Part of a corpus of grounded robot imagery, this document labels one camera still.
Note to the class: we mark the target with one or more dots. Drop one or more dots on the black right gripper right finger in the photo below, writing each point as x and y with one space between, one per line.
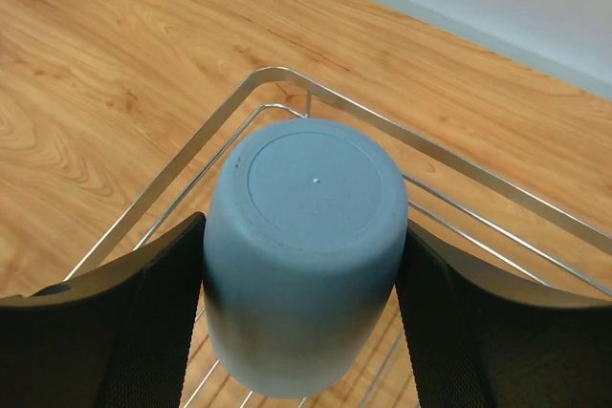
479 336

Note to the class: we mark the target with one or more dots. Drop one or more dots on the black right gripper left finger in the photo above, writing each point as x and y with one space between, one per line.
116 336

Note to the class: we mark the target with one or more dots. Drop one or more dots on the blue plastic cup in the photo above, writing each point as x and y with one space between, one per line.
303 241

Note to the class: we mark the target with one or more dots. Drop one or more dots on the metal wire dish rack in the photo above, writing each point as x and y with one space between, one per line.
452 198

